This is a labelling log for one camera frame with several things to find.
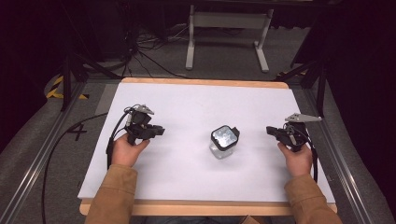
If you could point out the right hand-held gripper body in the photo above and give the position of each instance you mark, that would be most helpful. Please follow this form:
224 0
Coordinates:
295 132

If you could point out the white table mat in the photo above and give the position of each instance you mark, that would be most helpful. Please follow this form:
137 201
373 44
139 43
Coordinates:
199 161

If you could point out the person's left hand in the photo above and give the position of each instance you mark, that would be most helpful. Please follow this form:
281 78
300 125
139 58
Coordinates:
125 151

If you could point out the white metal stand frame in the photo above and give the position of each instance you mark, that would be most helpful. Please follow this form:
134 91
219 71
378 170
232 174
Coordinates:
229 19

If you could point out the aluminium rail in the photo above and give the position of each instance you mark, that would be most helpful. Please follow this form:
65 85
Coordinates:
34 161
339 161

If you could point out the clear glass jar black lid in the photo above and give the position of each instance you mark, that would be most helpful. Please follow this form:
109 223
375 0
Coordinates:
224 140

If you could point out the black tripod stand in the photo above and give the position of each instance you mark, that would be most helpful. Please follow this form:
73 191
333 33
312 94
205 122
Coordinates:
314 74
74 68

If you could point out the person's right hand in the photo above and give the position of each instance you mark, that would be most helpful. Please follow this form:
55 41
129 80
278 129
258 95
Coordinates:
297 161

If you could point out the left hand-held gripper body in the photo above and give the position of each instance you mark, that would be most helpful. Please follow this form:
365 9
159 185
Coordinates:
140 124

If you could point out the yellow black hazard tape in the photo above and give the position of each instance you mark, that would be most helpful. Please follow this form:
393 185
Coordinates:
59 88

